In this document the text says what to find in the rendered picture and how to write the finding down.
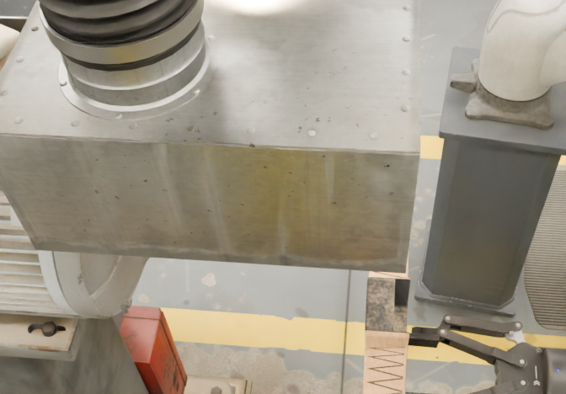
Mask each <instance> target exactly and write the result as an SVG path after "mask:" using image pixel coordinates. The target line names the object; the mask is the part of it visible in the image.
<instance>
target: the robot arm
mask: <svg viewBox="0 0 566 394"><path fill-rule="evenodd" d="M471 69H472V72H473V73H459V74H452V75H451V80H452V82H451V84H450V87H452V88H455V89H458V90H461V91H464V92H467V93H470V99H469V103H468V105H467V107H466V108H465V113H464V115H465V117H466V118H467V119H469V120H494V121H500V122H507V123H513V124H519V125H531V126H535V127H537V128H539V129H542V130H550V129H551V128H552V127H553V123H554V119H553V115H552V90H553V85H555V84H558V83H562V82H565V81H566V0H499V1H498V2H497V3H496V5H495V7H494V9H493V11H492V13H491V14H490V16H489V20H488V22H487V25H486V28H485V31H484V34H483V40H482V44H481V50H480V56H479V58H477V59H474V60H473V61H472V65H471ZM522 328H523V324H522V323H521V322H520V321H515V322H506V323H502V322H491V321H486V320H481V319H475V318H470V317H460V316H454V315H449V314H446V315H445V316H443V319H442V322H441V324H440V326H439V327H437V328H433V327H412V330H411V333H409V339H408V345H410V346H420V347H429V348H437V345H438V343H439V342H441V343H443V344H446V345H448V346H451V347H453V348H455V349H459V350H461V351H462V352H465V353H467V354H470V355H473V356H475V357H478V358H480V359H483V360H485V361H487V362H488V363H489V364H491V365H494V372H495V374H496V380H495V386H492V387H490V388H487V389H483V390H481V391H475V392H472V393H468V394H566V349H557V348H545V347H535V346H533V345H531V344H529V343H526V342H525V339H524V336H523V333H522V331H521V329H522ZM451 330H454V331H459V332H465V333H474V334H479V335H484V336H490V337H496V338H506V340H508V341H511V342H514V343H515V344H516V345H515V346H514V347H512V348H511V349H509V350H507V351H504V350H503V349H499V348H496V347H490V346H488V345H486V344H484V343H480V342H478V341H476V340H473V339H471V338H468V337H466V336H463V335H461V334H459V333H455V332H453V331H451Z"/></svg>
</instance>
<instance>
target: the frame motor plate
mask: <svg viewBox="0 0 566 394"><path fill-rule="evenodd" d="M87 320H88V319H79V318H68V317H46V316H34V315H23V314H11V313H0V355H1V356H12V357H22V358H33V359H53V360H64V361H74V360H75V359H76V356H77V352H78V348H79V345H80V343H81V340H82V336H83V332H84V328H85V326H86V323H87Z"/></svg>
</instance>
